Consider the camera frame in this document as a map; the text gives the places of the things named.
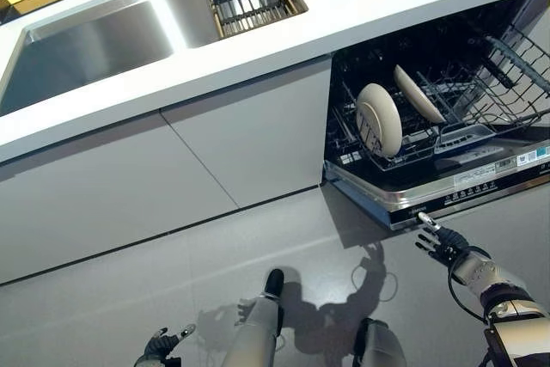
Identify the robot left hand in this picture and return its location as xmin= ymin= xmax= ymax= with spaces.
xmin=143 ymin=323 xmax=198 ymax=362

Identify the beige round plate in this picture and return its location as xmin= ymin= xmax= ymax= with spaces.
xmin=356 ymin=83 xmax=404 ymax=159
xmin=394 ymin=64 xmax=449 ymax=125

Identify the dishwasher door with control panel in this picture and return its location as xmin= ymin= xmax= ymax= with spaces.
xmin=321 ymin=124 xmax=550 ymax=232

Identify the dark dishwasher tub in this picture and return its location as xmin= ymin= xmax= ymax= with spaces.
xmin=329 ymin=0 xmax=550 ymax=127

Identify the white cabinet door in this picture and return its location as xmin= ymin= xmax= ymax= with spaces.
xmin=0 ymin=109 xmax=240 ymax=285
xmin=161 ymin=55 xmax=333 ymax=210

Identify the robot right leg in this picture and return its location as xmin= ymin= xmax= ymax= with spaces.
xmin=352 ymin=317 xmax=408 ymax=367

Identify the stainless steel sink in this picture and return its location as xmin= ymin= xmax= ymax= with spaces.
xmin=0 ymin=0 xmax=309 ymax=118

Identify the grey plastic cutlery basket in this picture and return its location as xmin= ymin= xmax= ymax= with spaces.
xmin=432 ymin=123 xmax=504 ymax=158

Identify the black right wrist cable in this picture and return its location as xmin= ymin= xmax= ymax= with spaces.
xmin=445 ymin=267 xmax=493 ymax=327

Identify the dishwasher wire rack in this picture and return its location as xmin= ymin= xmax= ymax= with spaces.
xmin=333 ymin=25 xmax=550 ymax=173

